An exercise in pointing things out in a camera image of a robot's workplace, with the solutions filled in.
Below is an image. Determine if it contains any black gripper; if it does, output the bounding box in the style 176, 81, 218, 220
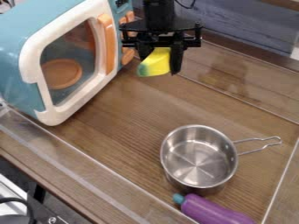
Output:
119, 14, 202, 74

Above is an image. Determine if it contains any yellow toy banana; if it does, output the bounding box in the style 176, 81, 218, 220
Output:
136, 47, 171, 77

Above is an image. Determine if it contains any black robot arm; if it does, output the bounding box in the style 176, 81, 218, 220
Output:
119, 0, 202, 77

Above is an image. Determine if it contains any blue toy microwave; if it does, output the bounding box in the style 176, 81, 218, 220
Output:
0, 0, 135, 126

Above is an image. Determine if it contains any blue grey sofa background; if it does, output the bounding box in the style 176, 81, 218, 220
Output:
175, 0, 299, 56

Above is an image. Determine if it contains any orange microwave turntable plate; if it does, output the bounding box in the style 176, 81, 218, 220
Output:
42, 59, 83, 89

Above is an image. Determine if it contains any purple toy eggplant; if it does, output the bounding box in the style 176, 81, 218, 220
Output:
172, 193, 256, 224

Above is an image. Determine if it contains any silver pot with wire handle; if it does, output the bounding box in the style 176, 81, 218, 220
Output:
160, 124, 283, 196

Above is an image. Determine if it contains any black cable bottom left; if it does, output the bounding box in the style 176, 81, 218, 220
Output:
0, 197, 35, 224

